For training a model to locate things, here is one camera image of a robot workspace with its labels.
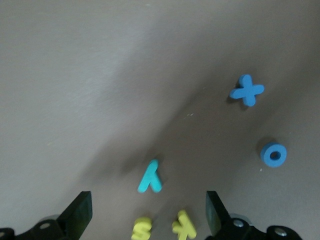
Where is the yellow foam letter k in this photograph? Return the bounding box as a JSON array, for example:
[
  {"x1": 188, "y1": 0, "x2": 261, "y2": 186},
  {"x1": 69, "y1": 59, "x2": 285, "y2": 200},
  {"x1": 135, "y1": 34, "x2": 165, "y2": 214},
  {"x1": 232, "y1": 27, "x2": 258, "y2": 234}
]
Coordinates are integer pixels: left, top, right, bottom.
[{"x1": 171, "y1": 209, "x2": 198, "y2": 240}]

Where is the yellow foam letter s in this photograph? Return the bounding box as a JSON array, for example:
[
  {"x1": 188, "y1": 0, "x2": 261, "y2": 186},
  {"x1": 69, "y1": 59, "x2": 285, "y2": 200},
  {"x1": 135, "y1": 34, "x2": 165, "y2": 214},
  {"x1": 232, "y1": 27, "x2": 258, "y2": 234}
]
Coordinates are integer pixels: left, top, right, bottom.
[{"x1": 131, "y1": 216, "x2": 152, "y2": 240}]

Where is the blue foam letter o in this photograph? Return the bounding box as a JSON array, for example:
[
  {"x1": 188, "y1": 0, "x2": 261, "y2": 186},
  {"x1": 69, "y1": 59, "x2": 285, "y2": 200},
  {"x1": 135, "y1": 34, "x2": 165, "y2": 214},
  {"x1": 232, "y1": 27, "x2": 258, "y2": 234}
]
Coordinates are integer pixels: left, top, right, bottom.
[{"x1": 259, "y1": 141, "x2": 288, "y2": 168}]

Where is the blue foam letter x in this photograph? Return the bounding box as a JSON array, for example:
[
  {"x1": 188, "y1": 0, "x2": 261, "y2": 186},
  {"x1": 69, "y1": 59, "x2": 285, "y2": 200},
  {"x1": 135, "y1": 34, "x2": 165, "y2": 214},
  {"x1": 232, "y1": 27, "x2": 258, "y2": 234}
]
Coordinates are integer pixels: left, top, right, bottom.
[{"x1": 229, "y1": 74, "x2": 265, "y2": 107}]

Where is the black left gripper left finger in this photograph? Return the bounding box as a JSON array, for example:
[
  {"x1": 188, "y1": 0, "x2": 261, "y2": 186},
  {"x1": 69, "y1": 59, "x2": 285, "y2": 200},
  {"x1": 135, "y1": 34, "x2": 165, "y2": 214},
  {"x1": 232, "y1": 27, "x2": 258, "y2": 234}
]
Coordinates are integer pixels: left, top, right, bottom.
[{"x1": 57, "y1": 191, "x2": 93, "y2": 240}]

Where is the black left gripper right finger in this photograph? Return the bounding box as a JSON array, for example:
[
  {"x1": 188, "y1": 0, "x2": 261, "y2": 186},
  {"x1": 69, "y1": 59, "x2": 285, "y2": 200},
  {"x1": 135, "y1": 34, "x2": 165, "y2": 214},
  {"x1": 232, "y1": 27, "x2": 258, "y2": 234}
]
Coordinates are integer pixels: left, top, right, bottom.
[{"x1": 205, "y1": 190, "x2": 236, "y2": 240}]

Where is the brown table cover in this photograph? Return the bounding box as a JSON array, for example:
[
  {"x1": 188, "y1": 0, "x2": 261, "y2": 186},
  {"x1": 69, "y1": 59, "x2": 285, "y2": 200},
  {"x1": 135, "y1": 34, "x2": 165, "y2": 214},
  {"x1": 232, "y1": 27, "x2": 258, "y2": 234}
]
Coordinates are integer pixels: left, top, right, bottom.
[{"x1": 0, "y1": 0, "x2": 320, "y2": 240}]

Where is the teal foam letter y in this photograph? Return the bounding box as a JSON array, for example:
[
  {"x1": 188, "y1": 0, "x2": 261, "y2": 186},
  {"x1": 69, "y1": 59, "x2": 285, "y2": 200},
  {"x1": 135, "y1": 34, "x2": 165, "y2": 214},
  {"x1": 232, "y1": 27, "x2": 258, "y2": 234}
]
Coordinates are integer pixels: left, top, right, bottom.
[{"x1": 137, "y1": 159, "x2": 163, "y2": 194}]

